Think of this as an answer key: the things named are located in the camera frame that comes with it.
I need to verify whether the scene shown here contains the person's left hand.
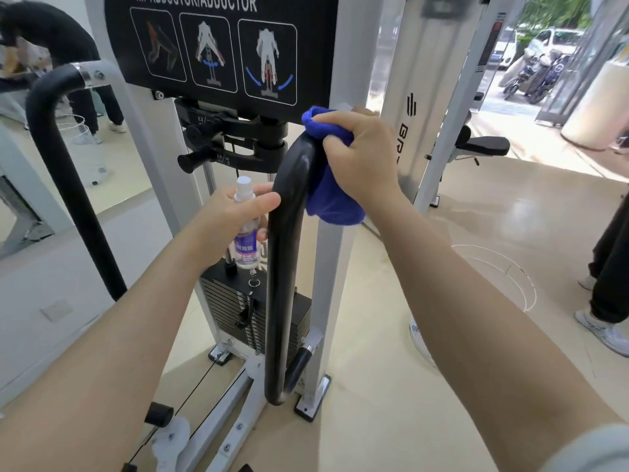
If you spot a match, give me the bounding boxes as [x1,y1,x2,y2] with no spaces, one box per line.
[196,183,282,271]

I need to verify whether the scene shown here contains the black lever grip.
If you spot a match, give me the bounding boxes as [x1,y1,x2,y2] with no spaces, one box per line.
[284,345,315,389]

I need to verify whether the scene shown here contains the black adjustment bracket with knob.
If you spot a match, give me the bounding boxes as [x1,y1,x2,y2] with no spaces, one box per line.
[174,96,289,174]

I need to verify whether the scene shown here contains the black foam roller pad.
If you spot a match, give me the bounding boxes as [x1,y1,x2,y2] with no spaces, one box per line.
[144,402,176,429]

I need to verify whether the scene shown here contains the white wall socket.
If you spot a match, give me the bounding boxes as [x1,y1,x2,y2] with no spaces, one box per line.
[40,299,74,323]

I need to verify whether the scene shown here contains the person's right hand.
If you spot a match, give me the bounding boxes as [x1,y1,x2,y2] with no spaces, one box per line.
[312,106,409,215]

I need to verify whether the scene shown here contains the cream round column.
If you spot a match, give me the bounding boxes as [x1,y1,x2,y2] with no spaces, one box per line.
[560,58,629,152]

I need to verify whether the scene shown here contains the black weight stack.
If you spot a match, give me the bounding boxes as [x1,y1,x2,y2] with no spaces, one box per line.
[199,264,313,360]

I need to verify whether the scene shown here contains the parked scooters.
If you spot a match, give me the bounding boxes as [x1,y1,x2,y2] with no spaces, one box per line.
[501,48,575,105]

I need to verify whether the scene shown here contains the white car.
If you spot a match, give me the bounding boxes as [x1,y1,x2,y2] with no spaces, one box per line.
[490,26,521,70]
[528,27,586,62]

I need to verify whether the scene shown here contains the person's right forearm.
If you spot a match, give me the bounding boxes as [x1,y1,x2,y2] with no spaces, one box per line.
[366,191,629,467]

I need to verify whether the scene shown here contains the black seat pad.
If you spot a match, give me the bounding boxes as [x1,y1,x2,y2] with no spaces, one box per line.
[454,125,511,167]

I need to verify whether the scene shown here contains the clear spray bottle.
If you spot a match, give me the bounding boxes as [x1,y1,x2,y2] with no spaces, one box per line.
[233,175,260,270]

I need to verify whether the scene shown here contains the black exercise instruction placard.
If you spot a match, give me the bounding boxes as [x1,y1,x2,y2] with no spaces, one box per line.
[104,0,340,125]

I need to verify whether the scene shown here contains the black padded handle bar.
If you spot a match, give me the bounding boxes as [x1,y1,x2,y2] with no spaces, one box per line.
[264,134,326,406]
[26,64,128,303]

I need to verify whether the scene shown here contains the white gym machine with seat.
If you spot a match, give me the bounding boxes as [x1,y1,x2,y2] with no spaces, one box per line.
[381,0,512,218]

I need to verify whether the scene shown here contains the grey sleeve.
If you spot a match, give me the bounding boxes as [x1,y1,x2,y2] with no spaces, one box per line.
[530,422,629,472]

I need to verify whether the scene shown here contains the white gym machine frame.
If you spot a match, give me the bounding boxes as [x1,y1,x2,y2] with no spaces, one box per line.
[81,0,382,472]

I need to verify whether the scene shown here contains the blue cleaning cloth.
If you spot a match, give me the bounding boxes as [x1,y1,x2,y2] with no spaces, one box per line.
[301,106,367,226]

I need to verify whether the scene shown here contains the person's left forearm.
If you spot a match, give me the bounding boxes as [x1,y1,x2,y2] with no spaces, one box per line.
[0,226,237,472]

